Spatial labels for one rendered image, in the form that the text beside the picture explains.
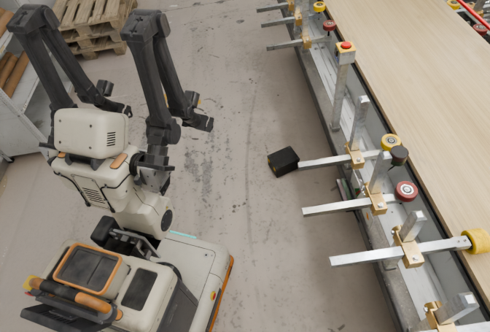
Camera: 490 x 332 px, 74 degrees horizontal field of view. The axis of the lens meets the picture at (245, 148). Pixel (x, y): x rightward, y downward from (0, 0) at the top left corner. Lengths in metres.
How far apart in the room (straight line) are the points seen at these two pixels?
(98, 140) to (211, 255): 1.07
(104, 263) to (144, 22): 0.89
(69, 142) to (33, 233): 1.79
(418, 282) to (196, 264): 1.11
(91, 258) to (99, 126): 0.56
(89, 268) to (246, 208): 1.26
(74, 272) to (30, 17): 0.91
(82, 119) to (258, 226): 1.48
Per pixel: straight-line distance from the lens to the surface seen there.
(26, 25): 1.30
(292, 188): 2.44
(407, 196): 1.42
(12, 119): 3.12
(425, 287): 1.61
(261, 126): 2.83
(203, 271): 1.95
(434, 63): 2.05
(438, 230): 1.52
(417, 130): 1.66
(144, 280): 1.44
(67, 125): 1.22
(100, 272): 1.41
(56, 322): 1.38
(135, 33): 1.02
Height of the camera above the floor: 2.07
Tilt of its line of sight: 50 degrees down
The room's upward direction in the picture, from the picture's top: 11 degrees counter-clockwise
